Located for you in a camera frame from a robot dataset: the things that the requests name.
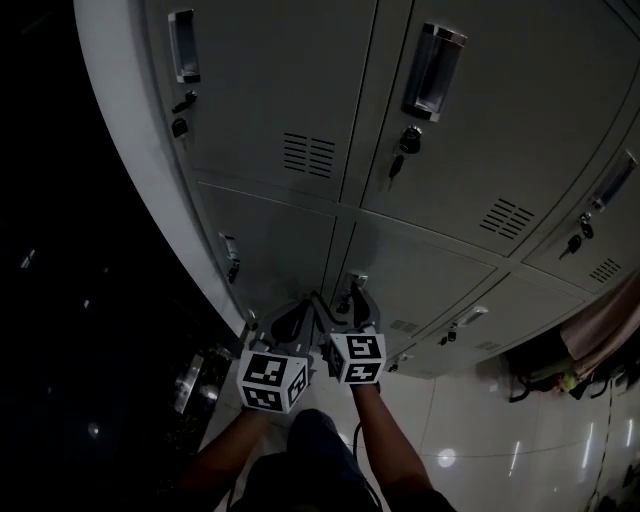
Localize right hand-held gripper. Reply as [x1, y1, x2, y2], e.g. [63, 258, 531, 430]
[308, 283, 389, 387]

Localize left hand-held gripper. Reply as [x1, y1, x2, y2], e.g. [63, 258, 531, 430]
[235, 298, 324, 416]

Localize grey metal locker door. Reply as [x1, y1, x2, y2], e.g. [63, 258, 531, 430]
[322, 219, 500, 346]

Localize grey metal locker cabinet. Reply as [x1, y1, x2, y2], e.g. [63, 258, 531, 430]
[73, 0, 640, 381]

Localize person's right forearm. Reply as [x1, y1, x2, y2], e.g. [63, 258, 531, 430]
[349, 382, 434, 501]

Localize person's left forearm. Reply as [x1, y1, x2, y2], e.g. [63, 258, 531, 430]
[177, 405, 276, 506]

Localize person's blue trousers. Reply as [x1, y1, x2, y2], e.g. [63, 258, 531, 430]
[287, 408, 364, 481]

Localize person's dark shirt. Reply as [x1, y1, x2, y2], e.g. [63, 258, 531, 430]
[219, 449, 461, 512]

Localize metal door handle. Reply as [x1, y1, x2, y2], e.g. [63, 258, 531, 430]
[173, 353, 205, 415]

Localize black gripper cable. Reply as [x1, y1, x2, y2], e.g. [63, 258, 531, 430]
[349, 422, 384, 506]

